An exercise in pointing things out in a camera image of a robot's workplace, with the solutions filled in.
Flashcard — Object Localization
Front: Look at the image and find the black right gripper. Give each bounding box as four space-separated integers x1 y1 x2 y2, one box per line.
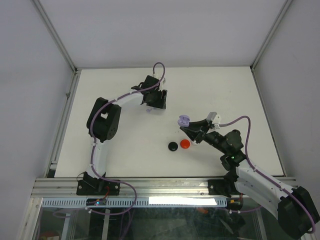
180 118 228 155

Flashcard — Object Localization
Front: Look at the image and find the lilac round charging case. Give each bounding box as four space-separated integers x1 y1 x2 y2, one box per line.
177 115 190 128

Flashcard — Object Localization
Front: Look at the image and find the orange round charging case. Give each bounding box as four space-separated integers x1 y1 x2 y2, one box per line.
180 139 191 149

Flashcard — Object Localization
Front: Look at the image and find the black round charging case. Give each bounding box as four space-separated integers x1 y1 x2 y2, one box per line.
168 141 179 152

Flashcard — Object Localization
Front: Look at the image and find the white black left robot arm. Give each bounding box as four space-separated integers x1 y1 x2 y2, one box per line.
83 74 167 195

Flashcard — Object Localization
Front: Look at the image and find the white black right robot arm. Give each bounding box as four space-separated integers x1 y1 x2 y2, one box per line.
177 112 320 240

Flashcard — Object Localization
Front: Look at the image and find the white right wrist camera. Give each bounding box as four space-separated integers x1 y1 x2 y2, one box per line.
206 112 222 130

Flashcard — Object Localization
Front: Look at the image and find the left aluminium frame post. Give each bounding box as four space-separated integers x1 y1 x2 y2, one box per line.
31 0 78 74

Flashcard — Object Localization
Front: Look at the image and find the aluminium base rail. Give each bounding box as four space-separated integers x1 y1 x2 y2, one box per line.
31 176 301 197

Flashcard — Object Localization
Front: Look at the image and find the white slotted cable duct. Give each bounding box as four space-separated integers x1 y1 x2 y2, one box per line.
42 196 227 209

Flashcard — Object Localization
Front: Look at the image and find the aluminium corner frame post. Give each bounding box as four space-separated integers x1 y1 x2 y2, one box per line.
250 0 294 72

